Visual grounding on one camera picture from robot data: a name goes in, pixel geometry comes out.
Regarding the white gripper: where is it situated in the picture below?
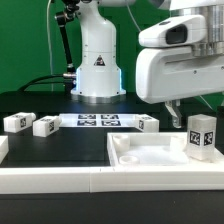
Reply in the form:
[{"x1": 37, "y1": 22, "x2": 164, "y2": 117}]
[{"x1": 136, "y1": 15, "x2": 224, "y2": 128}]

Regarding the white square table top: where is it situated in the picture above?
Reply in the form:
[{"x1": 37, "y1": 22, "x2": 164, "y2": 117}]
[{"x1": 107, "y1": 132, "x2": 224, "y2": 166}]

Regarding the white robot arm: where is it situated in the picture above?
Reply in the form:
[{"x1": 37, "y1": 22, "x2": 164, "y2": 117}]
[{"x1": 71, "y1": 0, "x2": 224, "y2": 128}]

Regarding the grey cable right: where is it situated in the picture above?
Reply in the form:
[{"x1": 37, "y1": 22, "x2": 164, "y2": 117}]
[{"x1": 198, "y1": 95, "x2": 215, "y2": 111}]

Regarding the white marker base plate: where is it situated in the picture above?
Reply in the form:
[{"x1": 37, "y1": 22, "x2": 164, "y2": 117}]
[{"x1": 59, "y1": 113, "x2": 134, "y2": 127}]

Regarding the white front fence rail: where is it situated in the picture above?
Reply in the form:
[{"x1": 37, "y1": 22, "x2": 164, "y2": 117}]
[{"x1": 0, "y1": 164, "x2": 224, "y2": 194}]

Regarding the white fence rail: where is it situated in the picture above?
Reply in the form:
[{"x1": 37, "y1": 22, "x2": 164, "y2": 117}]
[
  {"x1": 0, "y1": 136, "x2": 9, "y2": 164},
  {"x1": 0, "y1": 164, "x2": 224, "y2": 194}
]

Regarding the black cable bundle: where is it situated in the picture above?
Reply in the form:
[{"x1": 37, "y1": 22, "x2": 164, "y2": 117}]
[{"x1": 17, "y1": 74, "x2": 73, "y2": 92}]

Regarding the thin white cable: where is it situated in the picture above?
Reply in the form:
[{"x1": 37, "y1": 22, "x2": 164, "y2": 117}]
[{"x1": 46, "y1": 0, "x2": 56, "y2": 92}]

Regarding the white left fence rail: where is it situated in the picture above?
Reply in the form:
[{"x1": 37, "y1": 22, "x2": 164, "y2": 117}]
[{"x1": 0, "y1": 136, "x2": 9, "y2": 164}]

